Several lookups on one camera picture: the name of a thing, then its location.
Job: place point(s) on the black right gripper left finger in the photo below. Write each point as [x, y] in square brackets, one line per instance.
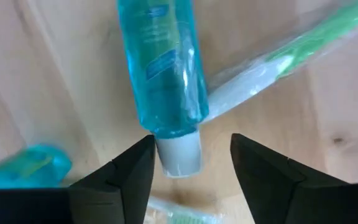
[120, 193]

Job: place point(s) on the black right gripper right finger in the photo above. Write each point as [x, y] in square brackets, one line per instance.
[291, 202]

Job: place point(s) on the green toothbrush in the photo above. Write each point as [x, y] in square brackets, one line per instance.
[247, 85]
[182, 216]

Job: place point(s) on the blue mouthwash bottle white cap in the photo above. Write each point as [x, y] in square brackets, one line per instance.
[163, 77]
[26, 168]

